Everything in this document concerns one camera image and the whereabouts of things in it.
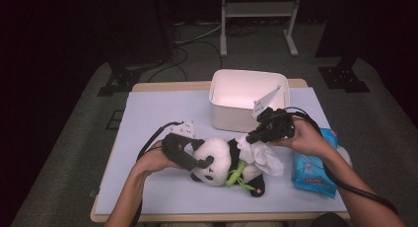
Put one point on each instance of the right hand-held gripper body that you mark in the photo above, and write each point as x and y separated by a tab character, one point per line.
276	125

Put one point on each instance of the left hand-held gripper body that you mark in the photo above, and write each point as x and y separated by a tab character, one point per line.
174	148

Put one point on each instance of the panda plush toy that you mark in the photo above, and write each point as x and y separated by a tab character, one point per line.
215	161

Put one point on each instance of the white wet wipe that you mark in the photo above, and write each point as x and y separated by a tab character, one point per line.
266	156

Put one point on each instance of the white plastic storage bin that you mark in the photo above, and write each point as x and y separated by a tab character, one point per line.
240	89

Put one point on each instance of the blue wet wipes pack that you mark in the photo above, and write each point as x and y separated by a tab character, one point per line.
312	181

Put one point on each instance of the person's left hand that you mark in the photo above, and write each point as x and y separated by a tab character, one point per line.
154	159

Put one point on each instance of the person's right hand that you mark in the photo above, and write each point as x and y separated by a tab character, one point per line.
307	138

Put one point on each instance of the wooden table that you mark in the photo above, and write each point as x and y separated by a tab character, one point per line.
171	86

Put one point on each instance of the black floor hatch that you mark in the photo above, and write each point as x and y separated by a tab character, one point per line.
115	120

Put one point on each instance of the crumpled white wipe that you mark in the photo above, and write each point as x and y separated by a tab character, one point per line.
345	154

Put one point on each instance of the black stand base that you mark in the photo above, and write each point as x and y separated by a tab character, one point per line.
343	79
120	80

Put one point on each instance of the person's black garment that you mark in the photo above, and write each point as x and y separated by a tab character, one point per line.
328	221

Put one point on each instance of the white metal stand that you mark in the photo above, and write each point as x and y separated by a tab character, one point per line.
259	9

